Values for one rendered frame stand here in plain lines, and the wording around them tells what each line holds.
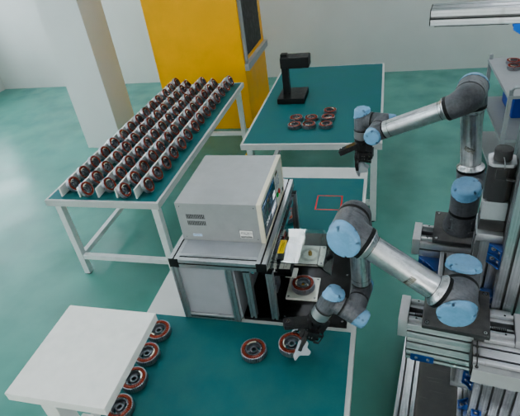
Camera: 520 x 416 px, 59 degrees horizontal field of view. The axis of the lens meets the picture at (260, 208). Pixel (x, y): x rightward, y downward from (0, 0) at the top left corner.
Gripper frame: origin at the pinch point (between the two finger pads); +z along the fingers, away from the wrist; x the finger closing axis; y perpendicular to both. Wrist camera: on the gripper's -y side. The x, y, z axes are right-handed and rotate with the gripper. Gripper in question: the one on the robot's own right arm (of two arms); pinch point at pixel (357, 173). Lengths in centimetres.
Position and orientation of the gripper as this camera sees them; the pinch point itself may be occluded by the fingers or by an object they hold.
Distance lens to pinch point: 237.8
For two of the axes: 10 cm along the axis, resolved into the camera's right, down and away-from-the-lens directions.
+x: 3.6, -5.6, 7.5
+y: 9.3, 1.1, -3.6
